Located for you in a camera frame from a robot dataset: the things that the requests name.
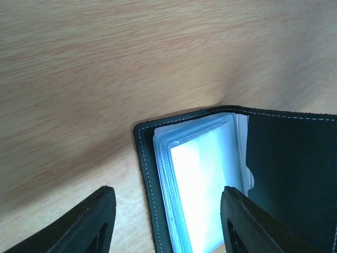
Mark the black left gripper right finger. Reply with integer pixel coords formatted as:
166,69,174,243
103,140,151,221
221,186,319,252

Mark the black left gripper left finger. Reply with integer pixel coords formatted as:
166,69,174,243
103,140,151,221
7,186,116,252

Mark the black leather card holder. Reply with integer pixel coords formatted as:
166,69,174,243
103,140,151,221
134,105,336,252

